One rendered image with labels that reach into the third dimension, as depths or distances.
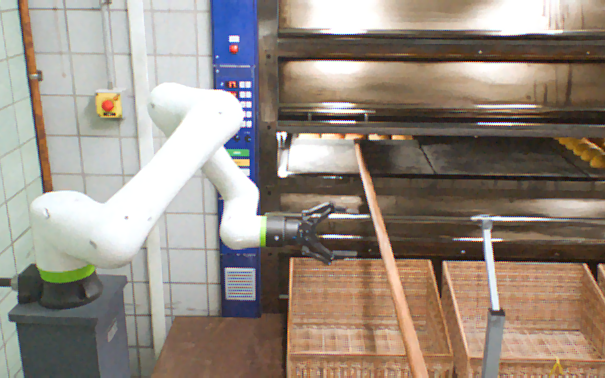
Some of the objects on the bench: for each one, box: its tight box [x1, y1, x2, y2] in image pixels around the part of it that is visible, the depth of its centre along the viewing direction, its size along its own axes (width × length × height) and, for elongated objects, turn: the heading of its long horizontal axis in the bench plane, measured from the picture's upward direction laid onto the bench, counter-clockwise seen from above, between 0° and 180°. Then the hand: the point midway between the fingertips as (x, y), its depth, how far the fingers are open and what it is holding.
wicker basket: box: [286, 258, 455, 378], centre depth 233 cm, size 49×56×28 cm
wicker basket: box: [441, 261, 605, 378], centre depth 232 cm, size 49×56×28 cm
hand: (353, 233), depth 191 cm, fingers open, 13 cm apart
